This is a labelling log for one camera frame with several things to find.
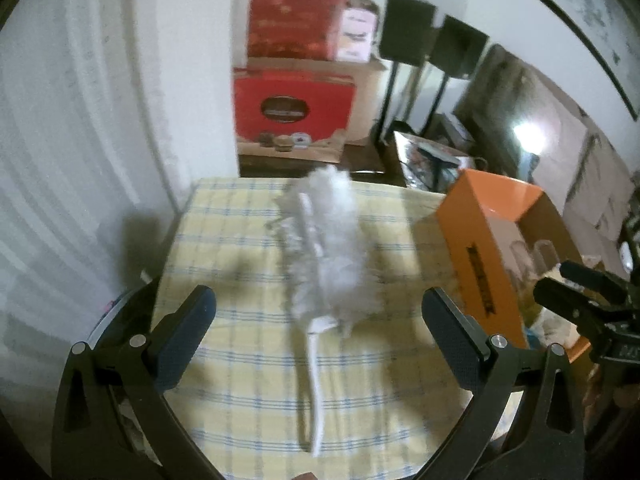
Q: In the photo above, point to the shiny silver bag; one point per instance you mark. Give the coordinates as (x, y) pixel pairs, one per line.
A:
(415, 155)

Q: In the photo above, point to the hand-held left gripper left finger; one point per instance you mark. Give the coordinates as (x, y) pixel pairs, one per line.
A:
(182, 340)

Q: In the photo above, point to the orange cardboard box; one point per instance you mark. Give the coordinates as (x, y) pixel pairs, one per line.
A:
(480, 240)

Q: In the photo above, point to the red gift box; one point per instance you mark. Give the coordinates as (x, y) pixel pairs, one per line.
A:
(290, 20)
(290, 90)

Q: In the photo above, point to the small white box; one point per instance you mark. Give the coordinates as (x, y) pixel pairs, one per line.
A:
(357, 35)

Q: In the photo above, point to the black speaker stand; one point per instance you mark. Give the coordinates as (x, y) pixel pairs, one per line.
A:
(387, 105)
(436, 102)

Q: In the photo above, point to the yellow plaid cloth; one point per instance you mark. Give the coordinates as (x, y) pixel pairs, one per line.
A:
(240, 270)

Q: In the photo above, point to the white fluffy duster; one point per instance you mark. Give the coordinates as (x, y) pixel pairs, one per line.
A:
(325, 250)

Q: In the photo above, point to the dark leaning picture frame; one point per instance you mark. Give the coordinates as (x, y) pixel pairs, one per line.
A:
(495, 90)

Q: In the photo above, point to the dark wooden table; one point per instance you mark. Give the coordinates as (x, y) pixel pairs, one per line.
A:
(360, 160)

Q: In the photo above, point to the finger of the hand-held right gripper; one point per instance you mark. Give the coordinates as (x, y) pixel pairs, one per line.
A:
(560, 300)
(585, 275)

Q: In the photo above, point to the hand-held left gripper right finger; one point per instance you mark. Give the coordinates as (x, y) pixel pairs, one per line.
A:
(455, 340)

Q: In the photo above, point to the framed wall picture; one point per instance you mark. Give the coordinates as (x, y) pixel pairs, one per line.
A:
(575, 10)

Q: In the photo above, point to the lower red gift box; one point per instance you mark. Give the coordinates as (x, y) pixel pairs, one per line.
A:
(290, 90)

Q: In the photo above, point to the black speaker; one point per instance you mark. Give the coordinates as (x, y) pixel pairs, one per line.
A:
(407, 30)
(460, 47)

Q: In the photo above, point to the clear plastic packaging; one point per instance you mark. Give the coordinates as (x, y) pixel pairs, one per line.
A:
(540, 255)

